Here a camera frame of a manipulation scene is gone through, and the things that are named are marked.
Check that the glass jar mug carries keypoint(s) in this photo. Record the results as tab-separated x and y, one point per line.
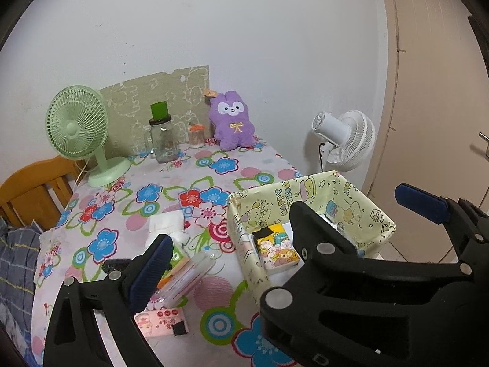
164	145

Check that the green desk fan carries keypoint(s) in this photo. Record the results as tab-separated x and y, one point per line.
76	122

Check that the white standing fan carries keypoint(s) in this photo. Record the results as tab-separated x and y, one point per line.
355	141

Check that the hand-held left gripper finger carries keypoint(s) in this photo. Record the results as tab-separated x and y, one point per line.
151	271

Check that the colourful cartoon print packet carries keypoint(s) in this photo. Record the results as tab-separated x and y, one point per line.
277	254

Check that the green tissue packet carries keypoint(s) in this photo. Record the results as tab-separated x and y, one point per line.
177	258

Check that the orange wooden chair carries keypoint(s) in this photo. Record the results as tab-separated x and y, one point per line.
26	179

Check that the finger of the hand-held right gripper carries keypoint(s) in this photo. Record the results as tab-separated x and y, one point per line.
420	203
344	275

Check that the blue plaid cloth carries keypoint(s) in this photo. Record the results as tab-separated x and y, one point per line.
19	252

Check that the clear plastic bag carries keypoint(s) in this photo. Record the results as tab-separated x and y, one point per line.
187	279

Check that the purple plush bunny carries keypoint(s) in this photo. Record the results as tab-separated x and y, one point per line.
231	130

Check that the cotton swab jar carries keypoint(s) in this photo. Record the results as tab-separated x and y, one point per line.
196	137

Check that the green plastic cup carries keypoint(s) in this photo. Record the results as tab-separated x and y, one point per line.
159	110

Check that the beige door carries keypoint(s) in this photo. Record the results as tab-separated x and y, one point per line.
439	84

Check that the beige printed wall sheet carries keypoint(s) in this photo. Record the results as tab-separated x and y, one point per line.
126	122

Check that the pink cat print tissue packet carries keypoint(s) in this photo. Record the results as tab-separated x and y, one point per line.
160	319

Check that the yellow cartoon print storage box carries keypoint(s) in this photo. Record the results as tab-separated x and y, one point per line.
359	214

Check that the white cloth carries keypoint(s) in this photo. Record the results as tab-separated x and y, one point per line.
164	225

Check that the floral tablecloth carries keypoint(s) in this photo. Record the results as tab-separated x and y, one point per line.
152	176

